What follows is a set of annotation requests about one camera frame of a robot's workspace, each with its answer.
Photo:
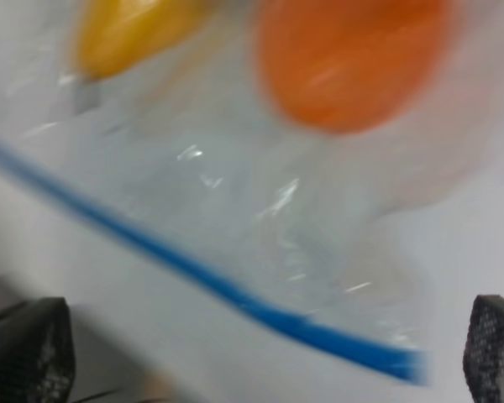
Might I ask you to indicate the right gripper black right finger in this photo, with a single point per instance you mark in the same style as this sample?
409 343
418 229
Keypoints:
483 358

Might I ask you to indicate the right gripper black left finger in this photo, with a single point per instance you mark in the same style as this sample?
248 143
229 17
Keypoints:
37 356

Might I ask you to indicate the clear zip bag blue zipper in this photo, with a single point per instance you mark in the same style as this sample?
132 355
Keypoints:
194 155

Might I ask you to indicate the yellow lemon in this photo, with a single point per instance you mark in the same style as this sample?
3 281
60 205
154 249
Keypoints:
113 35

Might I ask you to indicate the orange fruit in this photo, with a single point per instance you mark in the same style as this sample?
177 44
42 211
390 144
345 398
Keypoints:
346 66

